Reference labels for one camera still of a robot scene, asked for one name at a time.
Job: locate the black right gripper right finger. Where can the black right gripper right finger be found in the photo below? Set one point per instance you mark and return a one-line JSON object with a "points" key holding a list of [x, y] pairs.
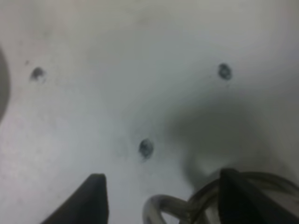
{"points": [[240, 202]]}

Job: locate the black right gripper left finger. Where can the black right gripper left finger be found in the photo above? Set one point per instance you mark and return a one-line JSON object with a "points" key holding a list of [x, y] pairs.
{"points": [[87, 205]]}

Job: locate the stainless steel teapot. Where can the stainless steel teapot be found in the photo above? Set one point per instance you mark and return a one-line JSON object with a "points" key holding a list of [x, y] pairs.
{"points": [[202, 207]]}

